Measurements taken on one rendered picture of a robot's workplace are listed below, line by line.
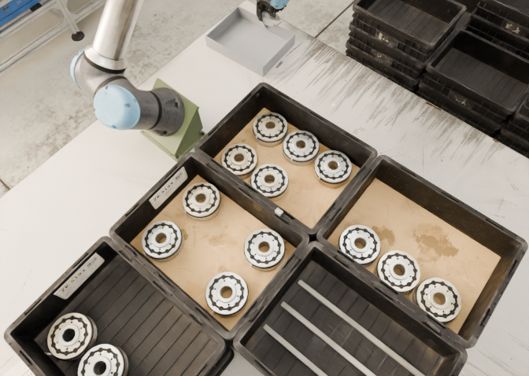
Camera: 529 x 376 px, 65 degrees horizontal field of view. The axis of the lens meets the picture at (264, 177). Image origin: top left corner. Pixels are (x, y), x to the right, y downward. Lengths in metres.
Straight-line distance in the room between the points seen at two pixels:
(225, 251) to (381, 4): 1.50
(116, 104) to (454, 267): 0.96
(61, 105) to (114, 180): 1.32
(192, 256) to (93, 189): 0.47
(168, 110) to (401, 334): 0.87
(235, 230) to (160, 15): 2.08
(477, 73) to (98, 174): 1.67
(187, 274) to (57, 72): 1.98
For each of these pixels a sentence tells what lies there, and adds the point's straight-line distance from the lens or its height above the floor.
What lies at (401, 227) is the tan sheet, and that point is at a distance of 1.16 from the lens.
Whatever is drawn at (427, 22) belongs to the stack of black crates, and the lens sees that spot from 2.17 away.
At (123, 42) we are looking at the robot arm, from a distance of 1.24.
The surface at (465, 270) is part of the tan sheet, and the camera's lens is 1.17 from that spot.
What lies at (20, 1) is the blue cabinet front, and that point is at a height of 0.38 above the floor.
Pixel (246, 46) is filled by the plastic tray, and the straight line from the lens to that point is 1.67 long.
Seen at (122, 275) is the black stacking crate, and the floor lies 0.83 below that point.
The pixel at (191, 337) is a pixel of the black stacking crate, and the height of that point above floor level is 0.83.
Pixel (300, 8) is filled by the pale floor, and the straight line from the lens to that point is 2.91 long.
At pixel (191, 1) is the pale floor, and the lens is 3.02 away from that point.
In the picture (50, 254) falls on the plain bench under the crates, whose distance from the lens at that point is 1.40.
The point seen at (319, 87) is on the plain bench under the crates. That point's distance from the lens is 1.54.
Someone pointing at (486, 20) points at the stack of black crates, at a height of 0.49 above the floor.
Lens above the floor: 1.87
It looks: 62 degrees down
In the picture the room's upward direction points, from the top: 4 degrees counter-clockwise
